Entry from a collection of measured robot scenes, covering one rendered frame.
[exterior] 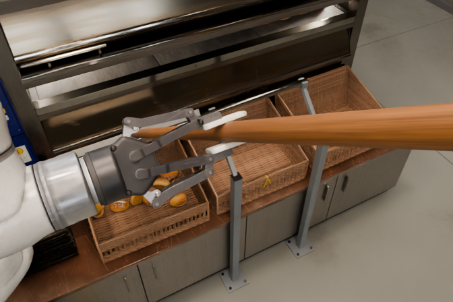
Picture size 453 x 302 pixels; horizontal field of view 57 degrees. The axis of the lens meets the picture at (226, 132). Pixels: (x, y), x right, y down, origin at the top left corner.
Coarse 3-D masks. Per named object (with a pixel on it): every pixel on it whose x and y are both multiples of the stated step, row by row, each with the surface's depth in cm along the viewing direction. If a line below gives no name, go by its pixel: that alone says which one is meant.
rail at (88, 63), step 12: (324, 0) 205; (276, 12) 195; (228, 24) 187; (240, 24) 189; (180, 36) 179; (192, 36) 181; (144, 48) 174; (96, 60) 167; (108, 60) 169; (48, 72) 161; (60, 72) 163
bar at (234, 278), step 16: (304, 80) 200; (256, 96) 191; (304, 96) 203; (208, 112) 184; (224, 112) 187; (320, 160) 208; (240, 176) 186; (320, 176) 218; (240, 192) 192; (240, 208) 201; (304, 208) 240; (240, 224) 211; (304, 224) 247; (288, 240) 270; (304, 240) 261; (224, 272) 254; (240, 272) 254
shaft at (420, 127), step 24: (264, 120) 49; (288, 120) 43; (312, 120) 38; (336, 120) 35; (360, 120) 32; (384, 120) 29; (408, 120) 27; (432, 120) 25; (312, 144) 40; (336, 144) 36; (360, 144) 33; (384, 144) 30; (408, 144) 28; (432, 144) 26
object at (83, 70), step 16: (288, 0) 213; (304, 0) 211; (336, 0) 208; (224, 16) 201; (240, 16) 199; (288, 16) 199; (160, 32) 190; (176, 32) 189; (224, 32) 188; (112, 48) 180; (128, 48) 179; (160, 48) 177; (176, 48) 181; (64, 64) 170; (96, 64) 168; (112, 64) 171; (48, 80) 162
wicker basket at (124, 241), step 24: (168, 144) 228; (192, 168) 212; (192, 192) 225; (120, 216) 214; (144, 216) 214; (168, 216) 214; (192, 216) 205; (96, 240) 187; (120, 240) 191; (144, 240) 199
